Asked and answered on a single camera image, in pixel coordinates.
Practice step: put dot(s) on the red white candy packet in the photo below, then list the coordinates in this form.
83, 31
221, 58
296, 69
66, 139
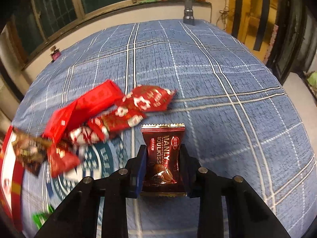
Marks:
83, 136

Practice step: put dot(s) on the brown Soulkiss chocolate packet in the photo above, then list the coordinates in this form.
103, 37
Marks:
162, 178

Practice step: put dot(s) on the red candy packet middle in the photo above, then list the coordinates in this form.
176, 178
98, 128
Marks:
115, 122

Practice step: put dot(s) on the wood framed window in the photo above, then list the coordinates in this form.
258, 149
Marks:
36, 23

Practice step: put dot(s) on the green snack packet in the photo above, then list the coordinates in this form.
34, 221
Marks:
41, 217

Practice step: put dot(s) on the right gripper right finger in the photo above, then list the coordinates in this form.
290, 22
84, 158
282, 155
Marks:
188, 168

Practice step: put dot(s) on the dark brown candy packet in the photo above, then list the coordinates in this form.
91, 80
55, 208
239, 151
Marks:
30, 151

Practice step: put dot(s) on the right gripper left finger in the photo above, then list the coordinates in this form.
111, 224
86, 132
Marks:
136, 173

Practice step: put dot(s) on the red hexagonal box lid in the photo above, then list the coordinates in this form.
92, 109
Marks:
11, 181

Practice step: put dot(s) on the red candy packet upper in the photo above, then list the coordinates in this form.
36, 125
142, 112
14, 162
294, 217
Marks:
147, 98

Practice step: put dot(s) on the small red candy packet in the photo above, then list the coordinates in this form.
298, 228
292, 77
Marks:
61, 160

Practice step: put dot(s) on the long red cake packet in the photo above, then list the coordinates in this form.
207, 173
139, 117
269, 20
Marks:
78, 112

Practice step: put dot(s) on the grey metal flashlight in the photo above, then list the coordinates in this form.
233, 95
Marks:
188, 17

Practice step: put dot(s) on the blue plaid tablecloth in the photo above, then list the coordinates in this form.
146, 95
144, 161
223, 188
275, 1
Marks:
239, 121

